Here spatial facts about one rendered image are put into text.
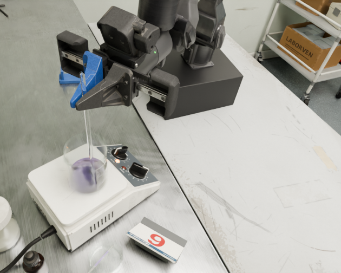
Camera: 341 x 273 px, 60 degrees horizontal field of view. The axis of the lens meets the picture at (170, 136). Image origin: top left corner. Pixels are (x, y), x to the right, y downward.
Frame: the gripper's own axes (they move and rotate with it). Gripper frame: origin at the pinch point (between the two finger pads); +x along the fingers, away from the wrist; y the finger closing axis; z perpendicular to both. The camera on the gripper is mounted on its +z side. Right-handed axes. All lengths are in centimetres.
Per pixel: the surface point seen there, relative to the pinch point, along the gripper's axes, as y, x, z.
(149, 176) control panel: 6.2, -7.2, -22.1
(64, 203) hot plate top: -0.4, 7.7, -16.8
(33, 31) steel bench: -55, -38, -26
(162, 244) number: 14.6, 2.7, -23.3
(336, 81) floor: 68, -257, -118
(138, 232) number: 10.4, 3.2, -22.9
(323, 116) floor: 63, -195, -118
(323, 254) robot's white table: 40.9, -12.1, -25.8
